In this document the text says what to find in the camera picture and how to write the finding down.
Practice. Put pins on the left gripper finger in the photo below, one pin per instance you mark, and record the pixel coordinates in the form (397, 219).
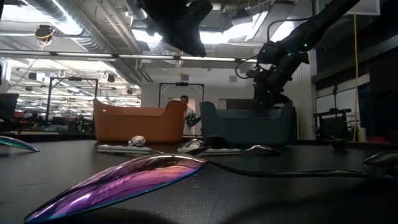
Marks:
(189, 42)

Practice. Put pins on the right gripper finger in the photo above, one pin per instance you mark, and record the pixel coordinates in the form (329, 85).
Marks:
(261, 101)
(280, 100)

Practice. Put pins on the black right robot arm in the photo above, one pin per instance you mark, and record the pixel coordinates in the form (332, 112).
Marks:
(317, 25)

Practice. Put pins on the large blue-grey plastic bin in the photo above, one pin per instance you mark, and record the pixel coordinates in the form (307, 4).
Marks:
(248, 130)

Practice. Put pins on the angled ceiling light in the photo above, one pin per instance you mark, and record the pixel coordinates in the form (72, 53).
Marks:
(280, 32)

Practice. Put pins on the bright ceiling light panel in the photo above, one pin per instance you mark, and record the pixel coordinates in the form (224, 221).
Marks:
(230, 34)

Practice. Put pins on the person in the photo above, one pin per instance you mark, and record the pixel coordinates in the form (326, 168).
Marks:
(185, 101)

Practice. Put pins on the black pegboard cart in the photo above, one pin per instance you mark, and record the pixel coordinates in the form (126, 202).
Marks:
(334, 126)

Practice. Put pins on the person's handheld black device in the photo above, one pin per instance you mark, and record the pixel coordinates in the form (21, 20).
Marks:
(192, 119)

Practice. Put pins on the large orange plastic bin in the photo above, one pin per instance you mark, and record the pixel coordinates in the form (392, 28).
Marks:
(140, 127)

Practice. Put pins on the black table mat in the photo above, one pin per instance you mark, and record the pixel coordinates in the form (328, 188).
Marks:
(280, 202)

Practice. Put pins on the long linear ceiling light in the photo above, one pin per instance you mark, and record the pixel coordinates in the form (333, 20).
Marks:
(84, 55)

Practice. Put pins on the white ceiling box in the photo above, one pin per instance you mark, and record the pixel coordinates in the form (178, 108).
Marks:
(363, 7)

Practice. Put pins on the dark computer monitor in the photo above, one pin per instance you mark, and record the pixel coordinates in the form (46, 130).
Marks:
(8, 107)

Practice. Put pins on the dark wall screen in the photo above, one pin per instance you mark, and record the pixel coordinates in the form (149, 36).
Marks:
(239, 104)

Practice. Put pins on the grey wall vent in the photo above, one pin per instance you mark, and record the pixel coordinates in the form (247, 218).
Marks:
(184, 77)
(233, 78)

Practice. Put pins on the silver ventilation duct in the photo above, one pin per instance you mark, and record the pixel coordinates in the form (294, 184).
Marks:
(124, 37)
(93, 45)

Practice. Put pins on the black gantry frame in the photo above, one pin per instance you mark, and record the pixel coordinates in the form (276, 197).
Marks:
(48, 102)

